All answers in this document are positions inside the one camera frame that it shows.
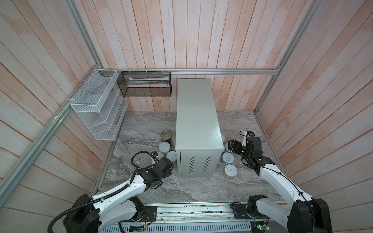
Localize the tall can white plastic lid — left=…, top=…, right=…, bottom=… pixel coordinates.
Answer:
left=158, top=142, right=171, bottom=157

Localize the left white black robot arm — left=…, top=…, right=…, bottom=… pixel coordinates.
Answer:
left=63, top=157, right=174, bottom=233

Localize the horizontal aluminium frame bar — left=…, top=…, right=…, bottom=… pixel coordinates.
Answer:
left=104, top=68, right=279, bottom=75

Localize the black wire mesh basket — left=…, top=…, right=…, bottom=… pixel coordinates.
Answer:
left=117, top=71, right=173, bottom=98

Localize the orange can pull-tab lid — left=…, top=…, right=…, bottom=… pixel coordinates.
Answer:
left=224, top=164, right=238, bottom=180

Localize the pink can pull-tab lid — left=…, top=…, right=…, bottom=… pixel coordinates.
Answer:
left=166, top=150, right=177, bottom=164

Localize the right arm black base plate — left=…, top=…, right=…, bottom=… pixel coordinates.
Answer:
left=230, top=202, right=252, bottom=219

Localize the black corrugated cable conduit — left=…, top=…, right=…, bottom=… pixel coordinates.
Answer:
left=47, top=171, right=138, bottom=233

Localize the left aluminium frame bar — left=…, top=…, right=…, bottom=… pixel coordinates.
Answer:
left=1, top=64, right=102, bottom=208

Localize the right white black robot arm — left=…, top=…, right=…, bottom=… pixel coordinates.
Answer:
left=227, top=131, right=333, bottom=233

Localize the grey metal cabinet counter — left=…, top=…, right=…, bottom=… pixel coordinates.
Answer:
left=175, top=79, right=225, bottom=177

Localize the yellow can pull-tab lid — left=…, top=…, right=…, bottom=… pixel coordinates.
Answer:
left=157, top=152, right=164, bottom=160

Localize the right aluminium frame post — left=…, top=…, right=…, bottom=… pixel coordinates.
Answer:
left=253, top=1, right=324, bottom=115

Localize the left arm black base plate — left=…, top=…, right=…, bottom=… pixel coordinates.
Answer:
left=138, top=205, right=157, bottom=223

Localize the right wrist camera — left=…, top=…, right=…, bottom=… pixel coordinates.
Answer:
left=245, top=131, right=255, bottom=137

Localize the white wire mesh shelf rack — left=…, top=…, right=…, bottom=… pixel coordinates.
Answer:
left=71, top=70, right=128, bottom=141

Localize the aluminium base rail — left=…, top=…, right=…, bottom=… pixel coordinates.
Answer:
left=96, top=201, right=292, bottom=226

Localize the dark can with brown lid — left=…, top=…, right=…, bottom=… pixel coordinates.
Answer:
left=160, top=131, right=172, bottom=145

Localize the green white can pull-tab lid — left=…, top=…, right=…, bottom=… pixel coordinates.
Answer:
left=224, top=143, right=230, bottom=152

